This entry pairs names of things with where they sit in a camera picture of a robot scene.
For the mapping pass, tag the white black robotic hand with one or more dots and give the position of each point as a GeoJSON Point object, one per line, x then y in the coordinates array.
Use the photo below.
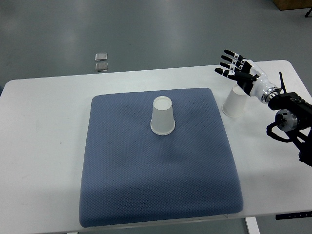
{"type": "Point", "coordinates": [248, 76]}

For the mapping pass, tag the white paper cup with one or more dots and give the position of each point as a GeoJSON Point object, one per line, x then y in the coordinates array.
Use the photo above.
{"type": "Point", "coordinates": [162, 122]}
{"type": "Point", "coordinates": [235, 102]}

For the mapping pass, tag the brown cardboard box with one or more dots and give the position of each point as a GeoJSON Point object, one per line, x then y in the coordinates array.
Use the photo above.
{"type": "Point", "coordinates": [292, 4]}

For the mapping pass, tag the black tripod leg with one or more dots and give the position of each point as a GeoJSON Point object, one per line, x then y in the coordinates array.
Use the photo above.
{"type": "Point", "coordinates": [308, 13]}

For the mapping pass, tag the upper metal floor plate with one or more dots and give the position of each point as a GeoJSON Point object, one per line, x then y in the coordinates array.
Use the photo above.
{"type": "Point", "coordinates": [101, 56]}

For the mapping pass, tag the metal floor plate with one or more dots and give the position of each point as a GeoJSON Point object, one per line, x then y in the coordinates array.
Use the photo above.
{"type": "Point", "coordinates": [101, 66]}
{"type": "Point", "coordinates": [101, 56]}

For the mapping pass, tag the lower metal floor plate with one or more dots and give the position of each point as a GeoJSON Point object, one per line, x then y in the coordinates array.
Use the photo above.
{"type": "Point", "coordinates": [101, 66]}

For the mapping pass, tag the black desk control panel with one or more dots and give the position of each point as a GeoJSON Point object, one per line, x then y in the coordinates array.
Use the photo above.
{"type": "Point", "coordinates": [293, 215]}

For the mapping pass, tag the white table leg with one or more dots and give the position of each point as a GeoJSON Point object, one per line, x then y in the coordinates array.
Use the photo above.
{"type": "Point", "coordinates": [252, 225]}

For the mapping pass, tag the blue textured cushion mat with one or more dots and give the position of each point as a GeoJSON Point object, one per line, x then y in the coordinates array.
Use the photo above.
{"type": "Point", "coordinates": [130, 174]}

